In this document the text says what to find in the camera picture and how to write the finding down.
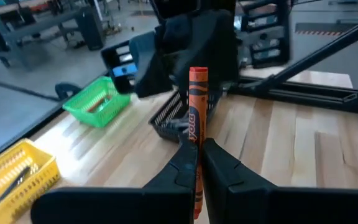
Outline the green plastic basket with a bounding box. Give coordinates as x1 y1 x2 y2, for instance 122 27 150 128
62 76 132 128

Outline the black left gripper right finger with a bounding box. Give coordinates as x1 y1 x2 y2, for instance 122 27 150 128
201 138 358 224

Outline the black shelf cart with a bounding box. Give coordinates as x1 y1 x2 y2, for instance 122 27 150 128
241 0 291 68

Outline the wood-topped workbench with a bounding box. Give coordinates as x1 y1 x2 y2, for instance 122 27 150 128
0 0 105 68

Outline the grey crayon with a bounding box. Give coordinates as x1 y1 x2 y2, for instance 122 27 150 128
0 166 32 208

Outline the black plastic basket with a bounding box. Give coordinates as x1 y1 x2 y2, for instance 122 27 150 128
147 90 223 143

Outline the black clamp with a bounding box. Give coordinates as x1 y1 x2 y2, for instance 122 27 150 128
54 82 82 102

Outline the black computer tower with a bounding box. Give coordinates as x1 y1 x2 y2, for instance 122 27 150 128
75 6 106 51

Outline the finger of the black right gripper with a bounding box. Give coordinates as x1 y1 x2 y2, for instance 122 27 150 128
100 40 136 95
129 30 173 99

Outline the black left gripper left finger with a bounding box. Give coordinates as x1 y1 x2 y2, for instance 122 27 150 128
30 136 200 224

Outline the orange crayon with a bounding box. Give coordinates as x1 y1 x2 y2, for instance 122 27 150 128
188 66 209 220
87 96 111 113

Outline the yellow plastic basket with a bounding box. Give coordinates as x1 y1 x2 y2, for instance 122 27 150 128
0 138 61 224

